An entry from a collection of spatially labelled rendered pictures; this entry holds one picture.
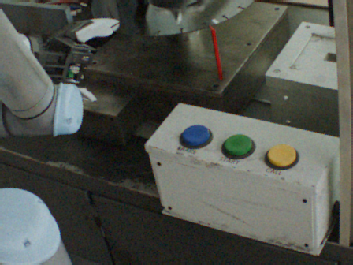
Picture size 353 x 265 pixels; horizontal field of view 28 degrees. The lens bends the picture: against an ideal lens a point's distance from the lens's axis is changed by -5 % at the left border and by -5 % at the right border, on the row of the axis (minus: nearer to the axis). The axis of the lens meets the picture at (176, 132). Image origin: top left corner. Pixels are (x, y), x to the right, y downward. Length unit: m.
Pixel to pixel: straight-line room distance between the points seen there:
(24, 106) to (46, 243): 0.20
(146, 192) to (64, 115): 0.27
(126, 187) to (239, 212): 0.25
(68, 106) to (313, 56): 0.44
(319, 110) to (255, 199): 0.22
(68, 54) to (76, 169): 0.24
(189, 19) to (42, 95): 0.38
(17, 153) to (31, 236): 0.52
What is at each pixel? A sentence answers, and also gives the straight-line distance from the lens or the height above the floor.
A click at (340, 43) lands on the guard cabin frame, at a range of 0.87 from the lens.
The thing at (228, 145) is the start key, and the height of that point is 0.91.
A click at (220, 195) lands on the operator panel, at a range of 1.09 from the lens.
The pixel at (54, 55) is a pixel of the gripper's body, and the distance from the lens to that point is 1.20.
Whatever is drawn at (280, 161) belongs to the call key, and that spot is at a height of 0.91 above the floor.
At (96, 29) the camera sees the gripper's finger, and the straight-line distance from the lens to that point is 1.27.
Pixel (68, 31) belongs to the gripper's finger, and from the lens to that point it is 1.25.
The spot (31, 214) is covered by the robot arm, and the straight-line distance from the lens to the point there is 0.93.
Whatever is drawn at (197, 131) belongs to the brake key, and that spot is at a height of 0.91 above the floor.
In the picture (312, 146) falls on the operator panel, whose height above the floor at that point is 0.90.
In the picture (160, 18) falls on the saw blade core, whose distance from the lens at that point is 1.29.
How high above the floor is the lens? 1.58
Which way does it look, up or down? 38 degrees down
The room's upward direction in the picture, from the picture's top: 12 degrees counter-clockwise
